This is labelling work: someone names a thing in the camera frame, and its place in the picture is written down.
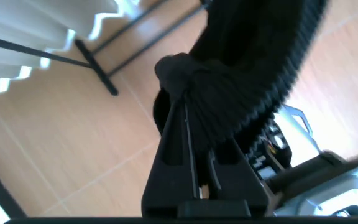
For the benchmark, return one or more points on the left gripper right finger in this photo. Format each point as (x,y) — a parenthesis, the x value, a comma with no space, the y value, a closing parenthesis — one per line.
(238,180)

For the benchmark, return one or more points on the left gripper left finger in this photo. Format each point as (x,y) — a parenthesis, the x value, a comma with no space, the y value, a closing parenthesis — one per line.
(169,174)

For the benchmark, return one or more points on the black garment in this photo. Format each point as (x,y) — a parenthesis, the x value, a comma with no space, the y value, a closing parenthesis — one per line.
(244,62)

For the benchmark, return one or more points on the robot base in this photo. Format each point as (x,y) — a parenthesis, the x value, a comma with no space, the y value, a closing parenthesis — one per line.
(294,133)

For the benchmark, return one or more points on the black clothes rack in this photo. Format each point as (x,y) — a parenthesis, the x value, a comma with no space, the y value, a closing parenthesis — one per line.
(96,67)

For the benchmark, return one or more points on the beige curtain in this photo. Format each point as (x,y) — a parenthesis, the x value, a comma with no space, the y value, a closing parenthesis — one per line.
(26,18)

